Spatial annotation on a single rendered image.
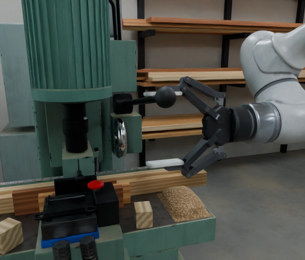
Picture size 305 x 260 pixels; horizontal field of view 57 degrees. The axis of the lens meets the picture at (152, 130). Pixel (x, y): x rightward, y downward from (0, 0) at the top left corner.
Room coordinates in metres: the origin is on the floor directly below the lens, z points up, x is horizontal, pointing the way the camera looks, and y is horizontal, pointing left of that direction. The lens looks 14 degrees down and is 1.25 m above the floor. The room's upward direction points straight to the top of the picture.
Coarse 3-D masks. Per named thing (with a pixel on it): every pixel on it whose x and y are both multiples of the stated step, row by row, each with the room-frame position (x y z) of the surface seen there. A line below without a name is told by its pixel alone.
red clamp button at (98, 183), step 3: (96, 180) 0.49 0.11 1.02; (99, 180) 0.49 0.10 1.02; (90, 183) 0.48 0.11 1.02; (93, 183) 0.47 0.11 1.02; (96, 183) 0.47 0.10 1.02; (99, 183) 0.48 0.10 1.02; (102, 183) 0.48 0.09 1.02; (90, 186) 0.47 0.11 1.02; (93, 186) 0.47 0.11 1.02; (96, 186) 0.47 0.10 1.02; (99, 186) 0.47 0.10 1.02; (102, 186) 0.47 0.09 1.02; (93, 189) 0.47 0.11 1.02; (96, 189) 0.47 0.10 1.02
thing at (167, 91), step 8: (160, 88) 0.45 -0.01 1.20; (168, 88) 0.44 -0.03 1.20; (120, 96) 0.79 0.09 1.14; (128, 96) 0.79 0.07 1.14; (152, 96) 0.50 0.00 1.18; (160, 96) 0.44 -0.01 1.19; (168, 96) 0.43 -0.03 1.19; (120, 104) 0.78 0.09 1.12; (128, 104) 0.71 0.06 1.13; (136, 104) 0.63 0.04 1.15; (160, 104) 0.44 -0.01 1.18; (168, 104) 0.44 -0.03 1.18; (120, 112) 0.79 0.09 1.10; (128, 112) 0.79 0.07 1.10
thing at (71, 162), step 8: (64, 144) 0.68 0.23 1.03; (88, 144) 0.68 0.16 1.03; (64, 152) 0.62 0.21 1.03; (72, 152) 0.62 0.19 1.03; (80, 152) 0.62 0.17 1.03; (88, 152) 0.62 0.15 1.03; (64, 160) 0.58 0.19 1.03; (72, 160) 0.58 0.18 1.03; (80, 160) 0.59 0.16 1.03; (88, 160) 0.59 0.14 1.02; (64, 168) 0.58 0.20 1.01; (72, 168) 0.58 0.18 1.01; (80, 168) 0.59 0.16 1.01; (88, 168) 0.59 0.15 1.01; (64, 176) 0.58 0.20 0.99; (72, 176) 0.58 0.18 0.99
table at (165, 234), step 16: (160, 192) 0.68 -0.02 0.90; (128, 208) 0.60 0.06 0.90; (160, 208) 0.60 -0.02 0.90; (32, 224) 0.53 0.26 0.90; (128, 224) 0.53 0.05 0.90; (160, 224) 0.53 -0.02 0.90; (176, 224) 0.53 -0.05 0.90; (192, 224) 0.54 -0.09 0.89; (208, 224) 0.55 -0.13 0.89; (32, 240) 0.48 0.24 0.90; (128, 240) 0.50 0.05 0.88; (144, 240) 0.51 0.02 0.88; (160, 240) 0.52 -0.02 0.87; (176, 240) 0.53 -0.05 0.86; (192, 240) 0.54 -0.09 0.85; (208, 240) 0.56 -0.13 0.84; (0, 256) 0.43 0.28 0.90; (16, 256) 0.44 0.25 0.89; (32, 256) 0.45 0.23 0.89; (128, 256) 0.47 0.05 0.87
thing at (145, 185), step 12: (120, 180) 0.67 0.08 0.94; (132, 180) 0.67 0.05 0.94; (144, 180) 0.67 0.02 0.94; (156, 180) 0.68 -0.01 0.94; (168, 180) 0.69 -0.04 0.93; (180, 180) 0.70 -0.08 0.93; (192, 180) 0.71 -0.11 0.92; (204, 180) 0.72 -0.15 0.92; (132, 192) 0.66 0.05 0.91; (144, 192) 0.67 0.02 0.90; (0, 204) 0.57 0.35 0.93; (12, 204) 0.58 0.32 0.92
